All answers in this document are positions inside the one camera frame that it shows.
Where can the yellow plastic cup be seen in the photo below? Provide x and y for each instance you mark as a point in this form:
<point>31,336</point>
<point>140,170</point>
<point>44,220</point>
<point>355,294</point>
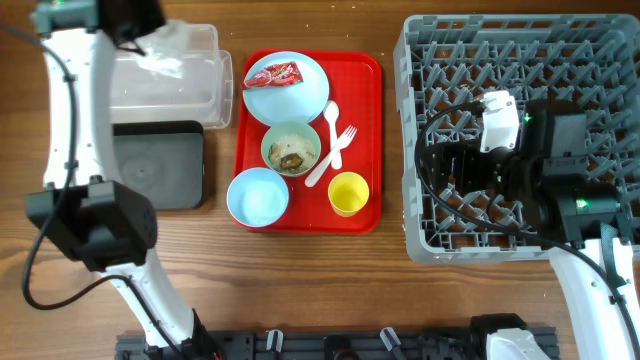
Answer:
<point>348,193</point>

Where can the red snack wrapper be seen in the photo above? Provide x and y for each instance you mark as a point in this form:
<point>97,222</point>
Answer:
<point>277,75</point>

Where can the grey dishwasher rack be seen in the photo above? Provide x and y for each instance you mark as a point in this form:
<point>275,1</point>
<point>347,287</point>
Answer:
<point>442,61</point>

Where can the white plastic spoon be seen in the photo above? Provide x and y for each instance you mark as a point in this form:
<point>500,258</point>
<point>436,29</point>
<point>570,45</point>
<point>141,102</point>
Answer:
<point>331,114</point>

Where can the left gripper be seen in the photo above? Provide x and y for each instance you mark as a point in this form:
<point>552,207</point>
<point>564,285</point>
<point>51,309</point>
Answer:
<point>159,18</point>

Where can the leftover rice and food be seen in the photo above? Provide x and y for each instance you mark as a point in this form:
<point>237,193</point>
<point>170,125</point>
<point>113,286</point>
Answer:
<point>292,154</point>

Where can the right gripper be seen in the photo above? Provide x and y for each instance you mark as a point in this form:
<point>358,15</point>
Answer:
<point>454,154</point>

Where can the light blue bowl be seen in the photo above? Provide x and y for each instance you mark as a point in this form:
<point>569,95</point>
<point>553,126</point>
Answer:
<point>257,197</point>

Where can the green bowl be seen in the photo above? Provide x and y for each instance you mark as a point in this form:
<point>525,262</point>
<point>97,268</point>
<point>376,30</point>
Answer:
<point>280,130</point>

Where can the white plastic fork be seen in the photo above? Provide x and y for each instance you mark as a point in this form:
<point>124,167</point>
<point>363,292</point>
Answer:
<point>342,142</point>

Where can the black waste tray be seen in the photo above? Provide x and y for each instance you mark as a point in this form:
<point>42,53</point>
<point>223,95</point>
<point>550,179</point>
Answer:
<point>164,161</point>

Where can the clear plastic waste bin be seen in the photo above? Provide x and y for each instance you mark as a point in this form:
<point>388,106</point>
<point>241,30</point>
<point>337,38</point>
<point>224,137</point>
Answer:
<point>204,94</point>

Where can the white napkin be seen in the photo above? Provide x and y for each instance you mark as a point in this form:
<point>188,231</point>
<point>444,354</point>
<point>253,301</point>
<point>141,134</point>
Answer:
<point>167,50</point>

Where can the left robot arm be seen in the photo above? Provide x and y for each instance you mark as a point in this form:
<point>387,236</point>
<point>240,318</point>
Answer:
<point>84,208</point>

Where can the light blue plate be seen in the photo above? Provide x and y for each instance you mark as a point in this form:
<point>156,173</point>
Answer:
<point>302,102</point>

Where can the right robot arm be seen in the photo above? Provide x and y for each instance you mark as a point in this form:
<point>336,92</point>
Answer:
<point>539,158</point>

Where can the red serving tray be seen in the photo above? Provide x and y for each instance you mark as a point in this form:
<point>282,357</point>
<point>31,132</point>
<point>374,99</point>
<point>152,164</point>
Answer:
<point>355,83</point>

